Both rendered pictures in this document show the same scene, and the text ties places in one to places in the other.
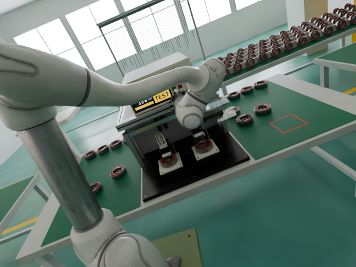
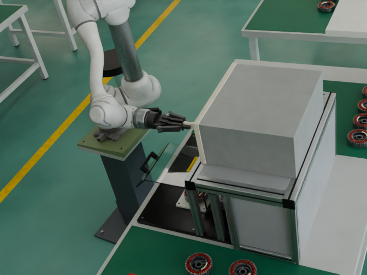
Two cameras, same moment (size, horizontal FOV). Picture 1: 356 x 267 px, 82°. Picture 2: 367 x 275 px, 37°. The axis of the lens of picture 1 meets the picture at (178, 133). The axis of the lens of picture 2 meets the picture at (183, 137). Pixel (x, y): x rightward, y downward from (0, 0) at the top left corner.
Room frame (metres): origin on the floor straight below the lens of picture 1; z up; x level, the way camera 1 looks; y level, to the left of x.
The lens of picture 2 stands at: (2.02, -1.67, 2.56)
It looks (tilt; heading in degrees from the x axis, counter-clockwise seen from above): 38 degrees down; 121
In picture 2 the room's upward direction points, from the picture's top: 13 degrees counter-clockwise
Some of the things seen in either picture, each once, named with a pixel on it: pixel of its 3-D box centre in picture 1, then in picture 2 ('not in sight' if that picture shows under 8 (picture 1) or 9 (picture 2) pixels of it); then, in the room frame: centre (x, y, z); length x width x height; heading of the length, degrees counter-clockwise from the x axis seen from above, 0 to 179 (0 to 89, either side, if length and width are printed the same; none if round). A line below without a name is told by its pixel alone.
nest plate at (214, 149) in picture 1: (204, 149); (196, 197); (1.09, -0.12, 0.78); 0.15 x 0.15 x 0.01; 88
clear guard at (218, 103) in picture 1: (205, 108); (180, 169); (1.10, -0.21, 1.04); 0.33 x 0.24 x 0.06; 178
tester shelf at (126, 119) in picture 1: (163, 98); (265, 138); (1.42, -0.01, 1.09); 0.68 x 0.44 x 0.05; 88
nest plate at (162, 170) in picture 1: (170, 163); not in sight; (1.10, 0.12, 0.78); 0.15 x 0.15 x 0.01; 88
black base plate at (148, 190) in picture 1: (187, 157); (209, 182); (1.11, 0.00, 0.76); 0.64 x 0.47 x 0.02; 88
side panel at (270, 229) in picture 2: not in sight; (263, 228); (1.49, -0.33, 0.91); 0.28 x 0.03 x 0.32; 178
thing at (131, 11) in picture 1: (160, 55); not in sight; (4.69, -0.30, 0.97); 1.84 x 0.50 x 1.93; 88
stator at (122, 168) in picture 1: (118, 172); not in sight; (1.26, 0.50, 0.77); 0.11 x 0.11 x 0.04
